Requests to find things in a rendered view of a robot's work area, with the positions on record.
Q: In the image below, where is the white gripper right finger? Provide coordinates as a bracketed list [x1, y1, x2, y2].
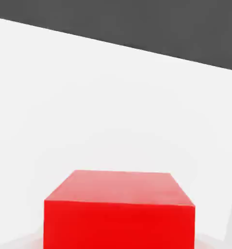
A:
[194, 233, 232, 249]

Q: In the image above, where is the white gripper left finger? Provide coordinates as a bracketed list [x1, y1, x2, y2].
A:
[0, 232, 45, 249]

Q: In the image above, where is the small red cube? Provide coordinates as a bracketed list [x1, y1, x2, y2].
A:
[43, 169, 196, 249]

